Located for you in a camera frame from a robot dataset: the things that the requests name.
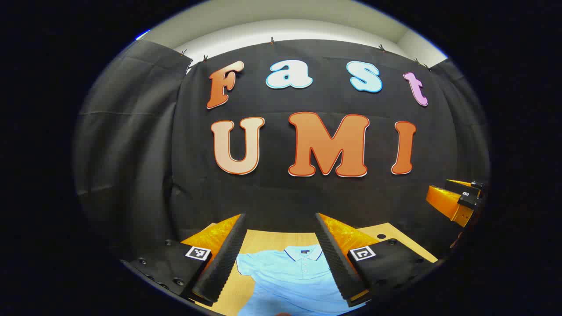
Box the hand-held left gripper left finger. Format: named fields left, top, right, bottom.
left=121, top=213, right=247, bottom=307

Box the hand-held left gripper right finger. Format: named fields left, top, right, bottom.
left=315, top=213, right=440, bottom=307

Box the light blue polo T-shirt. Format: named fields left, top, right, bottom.
left=236, top=245, right=367, bottom=316

